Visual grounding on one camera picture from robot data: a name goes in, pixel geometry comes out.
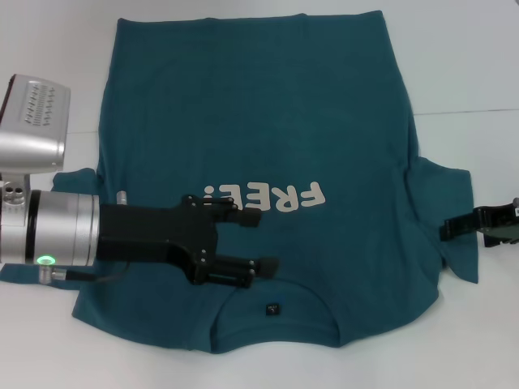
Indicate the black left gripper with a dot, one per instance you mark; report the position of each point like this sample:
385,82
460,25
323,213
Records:
154,233

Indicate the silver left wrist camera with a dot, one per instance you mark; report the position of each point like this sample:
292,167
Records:
14,196

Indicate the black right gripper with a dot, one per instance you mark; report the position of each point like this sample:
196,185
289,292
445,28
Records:
500,225

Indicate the teal blue FREE! t-shirt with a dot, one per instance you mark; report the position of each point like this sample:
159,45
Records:
284,101

